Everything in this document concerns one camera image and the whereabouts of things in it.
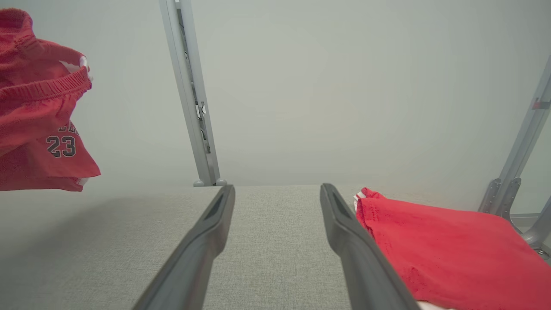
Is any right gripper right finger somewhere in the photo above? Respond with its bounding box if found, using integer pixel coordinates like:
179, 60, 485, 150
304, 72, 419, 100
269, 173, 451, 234
320, 183, 421, 310

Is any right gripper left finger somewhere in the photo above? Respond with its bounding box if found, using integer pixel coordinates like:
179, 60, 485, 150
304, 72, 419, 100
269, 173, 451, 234
133, 184, 236, 310

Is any red Bulls 23 basketball jersey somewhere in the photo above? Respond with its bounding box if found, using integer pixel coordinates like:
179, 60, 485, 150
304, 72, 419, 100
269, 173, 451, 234
353, 187, 551, 310

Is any red basketball shorts white stripe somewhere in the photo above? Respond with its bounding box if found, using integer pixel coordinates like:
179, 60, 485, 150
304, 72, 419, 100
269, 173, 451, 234
0, 8, 102, 192

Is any grey fabric sofa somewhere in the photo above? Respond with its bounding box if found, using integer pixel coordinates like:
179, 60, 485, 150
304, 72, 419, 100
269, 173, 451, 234
0, 184, 517, 310

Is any grey metal frame post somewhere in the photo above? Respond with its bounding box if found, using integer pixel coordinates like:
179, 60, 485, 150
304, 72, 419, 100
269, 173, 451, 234
478, 54, 551, 261
158, 0, 227, 187

